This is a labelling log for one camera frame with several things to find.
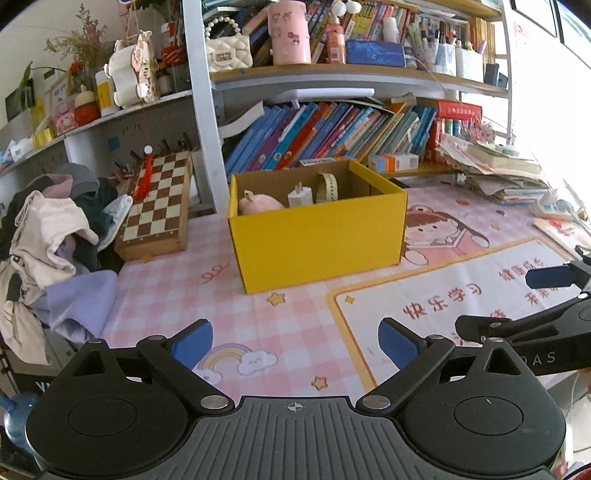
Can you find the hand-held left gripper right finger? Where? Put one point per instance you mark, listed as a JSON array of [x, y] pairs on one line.
[[397, 344]]

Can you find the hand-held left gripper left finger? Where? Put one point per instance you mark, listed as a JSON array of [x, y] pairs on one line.
[[194, 344]]

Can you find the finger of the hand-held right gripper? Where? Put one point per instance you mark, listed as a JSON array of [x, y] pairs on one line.
[[517, 321], [549, 276]]

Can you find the yellow cardboard box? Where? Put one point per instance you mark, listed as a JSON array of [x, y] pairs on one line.
[[318, 244]]

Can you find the pink plush toy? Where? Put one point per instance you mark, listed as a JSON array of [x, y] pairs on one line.
[[261, 203]]

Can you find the white plug charger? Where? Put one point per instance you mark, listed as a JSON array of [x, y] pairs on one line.
[[301, 196]]

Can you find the pink checked desktop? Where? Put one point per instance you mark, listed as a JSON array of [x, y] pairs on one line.
[[295, 323]]

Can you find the red white booklet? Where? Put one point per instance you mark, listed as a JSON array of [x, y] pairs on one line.
[[561, 230]]

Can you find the white small device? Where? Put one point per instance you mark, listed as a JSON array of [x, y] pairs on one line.
[[551, 206]]

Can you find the white orange-edged desk mat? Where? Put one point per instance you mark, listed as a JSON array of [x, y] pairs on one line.
[[461, 277]]

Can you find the stack of papers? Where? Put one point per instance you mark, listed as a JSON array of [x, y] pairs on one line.
[[498, 170]]

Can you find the wooden chessboard box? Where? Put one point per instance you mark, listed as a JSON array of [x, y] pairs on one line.
[[154, 207]]

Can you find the beige tape roll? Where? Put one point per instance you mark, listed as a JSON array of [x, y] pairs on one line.
[[328, 187]]

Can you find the red tassel ornament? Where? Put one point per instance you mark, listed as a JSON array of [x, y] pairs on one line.
[[144, 177]]

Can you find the pile of clothes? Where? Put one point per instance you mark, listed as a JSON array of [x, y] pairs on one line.
[[41, 249]]

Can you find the orange white small carton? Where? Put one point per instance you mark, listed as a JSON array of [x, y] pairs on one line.
[[392, 162]]

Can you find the red cardboard box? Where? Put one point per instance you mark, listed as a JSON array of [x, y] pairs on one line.
[[459, 109]]

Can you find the white barcoded box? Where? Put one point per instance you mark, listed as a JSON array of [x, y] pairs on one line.
[[317, 162]]

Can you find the black small box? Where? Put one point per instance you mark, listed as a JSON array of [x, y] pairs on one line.
[[496, 74]]

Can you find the row of colourful books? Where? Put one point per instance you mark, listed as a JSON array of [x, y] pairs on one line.
[[323, 134]]

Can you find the white pen holder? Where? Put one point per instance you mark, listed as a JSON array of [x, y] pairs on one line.
[[444, 57], [468, 64]]

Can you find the grey wooden shelf unit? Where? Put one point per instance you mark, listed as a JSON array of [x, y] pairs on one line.
[[203, 115]]

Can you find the red round toy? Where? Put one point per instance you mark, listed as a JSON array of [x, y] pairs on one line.
[[87, 108]]

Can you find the white yellow carton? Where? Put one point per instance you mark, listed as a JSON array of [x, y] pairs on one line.
[[107, 92]]

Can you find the white plush toy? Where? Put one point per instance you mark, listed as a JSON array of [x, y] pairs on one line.
[[129, 74]]

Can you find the blue pencil case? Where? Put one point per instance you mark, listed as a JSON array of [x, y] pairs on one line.
[[375, 53]]

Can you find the white quilted handbag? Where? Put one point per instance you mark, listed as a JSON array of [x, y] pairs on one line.
[[228, 53]]

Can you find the white small bottle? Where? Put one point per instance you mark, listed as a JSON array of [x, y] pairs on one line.
[[391, 28]]

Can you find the green potted plant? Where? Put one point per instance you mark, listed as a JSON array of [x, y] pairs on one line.
[[21, 94]]

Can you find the pink bottle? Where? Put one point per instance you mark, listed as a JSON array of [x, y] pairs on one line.
[[335, 39]]

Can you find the row of thin books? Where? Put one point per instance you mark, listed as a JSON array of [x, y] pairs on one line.
[[364, 21]]

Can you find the dried flower bunch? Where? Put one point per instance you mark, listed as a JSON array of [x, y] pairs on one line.
[[85, 39]]

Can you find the pink round canister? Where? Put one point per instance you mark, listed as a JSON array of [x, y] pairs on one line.
[[290, 34]]

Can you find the dark picture frame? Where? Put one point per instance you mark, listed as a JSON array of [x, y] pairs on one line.
[[535, 16]]

